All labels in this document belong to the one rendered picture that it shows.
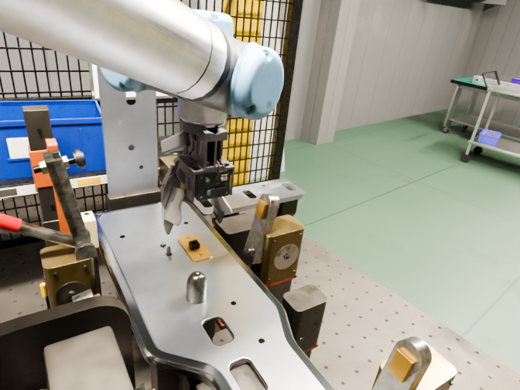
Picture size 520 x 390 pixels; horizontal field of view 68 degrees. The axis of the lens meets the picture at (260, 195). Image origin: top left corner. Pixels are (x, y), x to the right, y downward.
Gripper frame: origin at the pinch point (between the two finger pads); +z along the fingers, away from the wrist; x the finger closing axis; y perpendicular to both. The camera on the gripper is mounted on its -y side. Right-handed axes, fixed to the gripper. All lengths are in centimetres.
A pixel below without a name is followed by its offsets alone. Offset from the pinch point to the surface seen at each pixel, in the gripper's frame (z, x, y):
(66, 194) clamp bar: -10.2, -20.3, 1.7
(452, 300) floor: 104, 173, -20
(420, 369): -3.4, 8.8, 42.4
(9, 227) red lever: -6.2, -27.7, 1.0
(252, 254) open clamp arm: 5.4, 9.4, 6.9
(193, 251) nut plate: 5.4, -0.4, 1.4
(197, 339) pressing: 5.6, -7.9, 20.6
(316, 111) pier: 69, 266, -267
